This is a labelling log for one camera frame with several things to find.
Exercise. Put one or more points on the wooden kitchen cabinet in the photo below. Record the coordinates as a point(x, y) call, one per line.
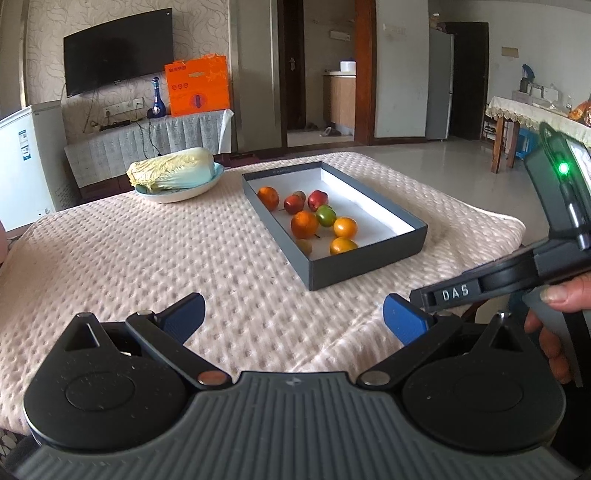
point(339, 99)

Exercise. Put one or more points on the white pot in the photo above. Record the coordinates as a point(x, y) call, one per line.
point(347, 66)

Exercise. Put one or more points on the blue glass bottle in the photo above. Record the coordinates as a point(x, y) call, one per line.
point(157, 108)

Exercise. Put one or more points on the red apple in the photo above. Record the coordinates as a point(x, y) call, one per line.
point(292, 205)
point(318, 199)

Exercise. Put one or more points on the napa cabbage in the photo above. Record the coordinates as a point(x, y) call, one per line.
point(171, 170)

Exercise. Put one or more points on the blue plastic stool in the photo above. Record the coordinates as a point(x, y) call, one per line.
point(526, 143)

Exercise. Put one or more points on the person's right hand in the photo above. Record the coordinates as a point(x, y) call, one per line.
point(570, 293)

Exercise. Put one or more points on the smooth orange with stem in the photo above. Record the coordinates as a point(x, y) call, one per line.
point(343, 247)

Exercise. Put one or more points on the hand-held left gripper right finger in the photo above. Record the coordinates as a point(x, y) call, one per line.
point(406, 323)

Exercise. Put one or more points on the blue kettle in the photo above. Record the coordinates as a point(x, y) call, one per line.
point(528, 78)

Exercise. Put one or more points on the cabinet with grey cloth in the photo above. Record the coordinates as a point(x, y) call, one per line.
point(120, 147)

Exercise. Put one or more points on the white wall sockets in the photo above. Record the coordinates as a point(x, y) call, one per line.
point(122, 105)

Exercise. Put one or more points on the table with lace cloth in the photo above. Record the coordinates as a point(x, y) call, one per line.
point(521, 108)

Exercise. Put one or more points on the grey refrigerator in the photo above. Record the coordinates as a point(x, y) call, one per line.
point(439, 83)

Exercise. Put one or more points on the black power strip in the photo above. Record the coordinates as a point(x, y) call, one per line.
point(115, 124)

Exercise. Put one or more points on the small tangerine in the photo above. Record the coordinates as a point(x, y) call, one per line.
point(268, 197)

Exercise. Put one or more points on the grey cardboard box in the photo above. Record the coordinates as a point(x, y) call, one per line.
point(369, 265)

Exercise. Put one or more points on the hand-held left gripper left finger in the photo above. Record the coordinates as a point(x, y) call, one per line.
point(184, 318)

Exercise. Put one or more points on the light blue plate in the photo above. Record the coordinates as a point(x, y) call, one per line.
point(184, 194)

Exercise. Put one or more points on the large tangerine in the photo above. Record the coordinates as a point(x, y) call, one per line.
point(304, 224)

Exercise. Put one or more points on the pair of slippers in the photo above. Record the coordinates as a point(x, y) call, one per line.
point(330, 132)

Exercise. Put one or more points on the orange gift box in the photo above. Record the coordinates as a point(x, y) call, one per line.
point(198, 85)

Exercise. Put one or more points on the beige quilted blanket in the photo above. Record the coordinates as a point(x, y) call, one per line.
point(138, 258)

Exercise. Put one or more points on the white freezer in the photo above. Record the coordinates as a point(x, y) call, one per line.
point(27, 166)

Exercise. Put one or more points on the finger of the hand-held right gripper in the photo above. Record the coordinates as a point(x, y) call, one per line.
point(455, 293)

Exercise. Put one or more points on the orange snack bag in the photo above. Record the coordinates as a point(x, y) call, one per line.
point(582, 110)

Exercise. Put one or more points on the green apple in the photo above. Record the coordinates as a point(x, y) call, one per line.
point(326, 217)

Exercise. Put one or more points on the black television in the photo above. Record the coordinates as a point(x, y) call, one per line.
point(117, 50)

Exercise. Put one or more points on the pink plush cloth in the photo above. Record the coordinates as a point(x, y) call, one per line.
point(2, 242)

